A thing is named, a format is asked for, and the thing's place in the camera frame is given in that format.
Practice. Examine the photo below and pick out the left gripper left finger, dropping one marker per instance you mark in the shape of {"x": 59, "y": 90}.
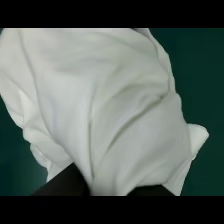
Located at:
{"x": 66, "y": 183}

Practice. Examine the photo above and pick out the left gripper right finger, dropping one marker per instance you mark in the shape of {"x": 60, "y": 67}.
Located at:
{"x": 153, "y": 191}

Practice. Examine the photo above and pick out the white shirt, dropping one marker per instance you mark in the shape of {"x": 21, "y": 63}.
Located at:
{"x": 100, "y": 100}

